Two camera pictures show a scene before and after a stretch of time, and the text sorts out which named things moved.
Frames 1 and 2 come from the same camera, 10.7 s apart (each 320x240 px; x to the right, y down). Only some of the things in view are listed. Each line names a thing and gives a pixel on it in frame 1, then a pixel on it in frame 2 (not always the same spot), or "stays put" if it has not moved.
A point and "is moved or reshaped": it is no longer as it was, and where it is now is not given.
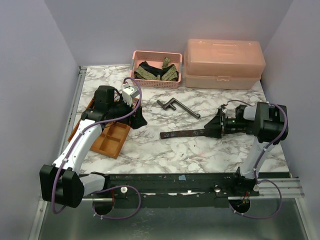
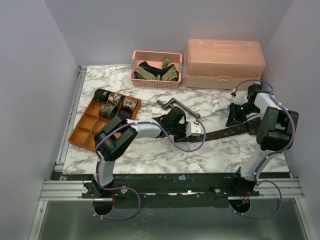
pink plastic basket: [156, 69] stays put
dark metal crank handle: [167, 104] stays put
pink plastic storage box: [223, 64] stays put
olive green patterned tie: [170, 75] stays put
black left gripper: [136, 120] -> [183, 126]
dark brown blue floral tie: [177, 134] is moved or reshaped
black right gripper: [222, 124] -> [235, 114]
